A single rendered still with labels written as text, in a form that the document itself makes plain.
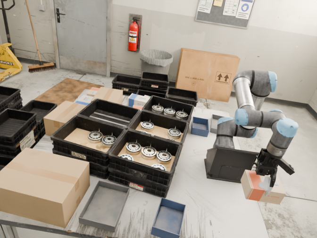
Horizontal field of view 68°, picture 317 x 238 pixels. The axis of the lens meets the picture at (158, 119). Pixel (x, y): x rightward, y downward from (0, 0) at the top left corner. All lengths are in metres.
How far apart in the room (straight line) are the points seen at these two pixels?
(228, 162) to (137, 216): 0.69
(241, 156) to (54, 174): 1.15
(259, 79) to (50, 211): 1.30
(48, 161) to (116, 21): 3.42
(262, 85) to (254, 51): 3.24
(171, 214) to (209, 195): 0.31
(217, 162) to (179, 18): 3.15
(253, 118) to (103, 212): 0.95
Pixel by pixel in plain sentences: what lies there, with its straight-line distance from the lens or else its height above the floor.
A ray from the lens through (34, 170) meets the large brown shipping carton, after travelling 1.46.
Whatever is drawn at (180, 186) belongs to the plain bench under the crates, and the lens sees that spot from 1.64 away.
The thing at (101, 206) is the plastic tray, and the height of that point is 0.70.
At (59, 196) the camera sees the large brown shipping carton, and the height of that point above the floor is 0.90.
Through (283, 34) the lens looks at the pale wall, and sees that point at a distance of 4.74.
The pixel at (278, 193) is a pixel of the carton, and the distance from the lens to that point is 1.24.
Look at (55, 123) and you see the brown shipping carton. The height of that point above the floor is 0.83.
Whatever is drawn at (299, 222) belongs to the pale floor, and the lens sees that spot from 2.88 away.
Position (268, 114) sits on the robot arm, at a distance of 1.13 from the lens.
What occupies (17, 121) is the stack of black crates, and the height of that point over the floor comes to 0.49.
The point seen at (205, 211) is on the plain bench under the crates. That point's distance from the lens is 1.56.
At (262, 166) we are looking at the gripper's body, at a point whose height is 1.23.
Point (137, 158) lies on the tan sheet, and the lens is 1.58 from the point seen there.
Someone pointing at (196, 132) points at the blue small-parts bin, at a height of 0.73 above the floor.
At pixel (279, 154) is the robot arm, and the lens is 1.11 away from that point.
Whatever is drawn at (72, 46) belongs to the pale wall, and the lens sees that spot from 4.90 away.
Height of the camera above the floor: 1.89
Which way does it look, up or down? 32 degrees down
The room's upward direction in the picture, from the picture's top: 9 degrees clockwise
